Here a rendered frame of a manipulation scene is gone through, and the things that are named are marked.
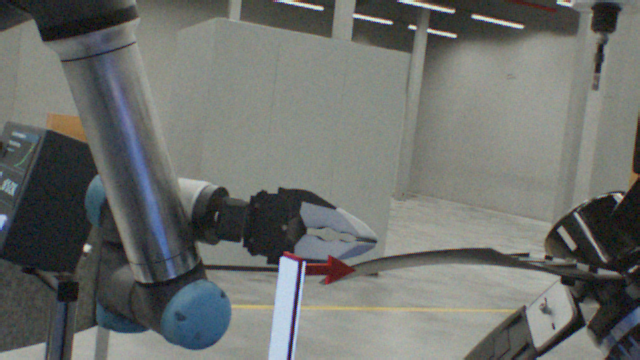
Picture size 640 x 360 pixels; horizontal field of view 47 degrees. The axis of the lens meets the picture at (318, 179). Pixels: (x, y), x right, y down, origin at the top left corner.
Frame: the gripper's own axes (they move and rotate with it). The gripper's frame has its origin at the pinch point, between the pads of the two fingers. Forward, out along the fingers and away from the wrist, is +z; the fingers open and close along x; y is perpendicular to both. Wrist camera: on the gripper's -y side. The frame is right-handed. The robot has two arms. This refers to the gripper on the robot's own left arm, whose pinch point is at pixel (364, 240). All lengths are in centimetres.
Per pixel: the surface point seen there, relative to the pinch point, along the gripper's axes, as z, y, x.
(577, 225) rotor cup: 21.7, 7.9, -5.2
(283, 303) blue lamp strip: 0.3, -23.9, 5.3
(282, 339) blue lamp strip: 0.7, -24.0, 8.0
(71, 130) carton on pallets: -493, 605, -52
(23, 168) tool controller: -52, 7, -2
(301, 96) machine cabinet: -220, 566, -109
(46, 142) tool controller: -47.9, 6.1, -6.1
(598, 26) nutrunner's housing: 20.9, 0.1, -25.3
